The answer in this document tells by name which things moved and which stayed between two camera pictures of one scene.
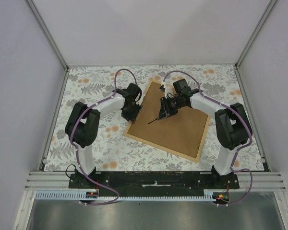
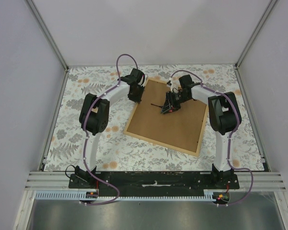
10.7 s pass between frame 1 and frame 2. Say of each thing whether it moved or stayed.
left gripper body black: moved
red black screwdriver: moved
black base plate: stayed
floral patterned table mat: stayed
